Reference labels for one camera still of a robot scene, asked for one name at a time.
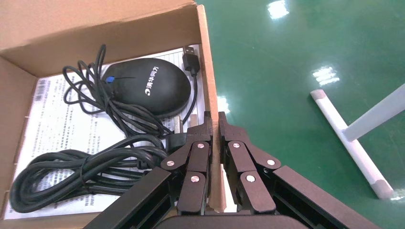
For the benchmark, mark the cardboard storage box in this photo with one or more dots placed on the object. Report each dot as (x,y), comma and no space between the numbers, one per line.
(95,31)

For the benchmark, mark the white printed paper manual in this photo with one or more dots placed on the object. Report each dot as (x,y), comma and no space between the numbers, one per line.
(57,120)

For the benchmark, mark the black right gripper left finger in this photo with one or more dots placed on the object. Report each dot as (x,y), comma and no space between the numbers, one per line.
(194,189)

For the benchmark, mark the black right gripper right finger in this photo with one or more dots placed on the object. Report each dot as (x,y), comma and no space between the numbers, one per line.
(253,192)

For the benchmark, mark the white table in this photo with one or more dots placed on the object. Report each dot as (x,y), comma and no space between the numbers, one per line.
(354,148)

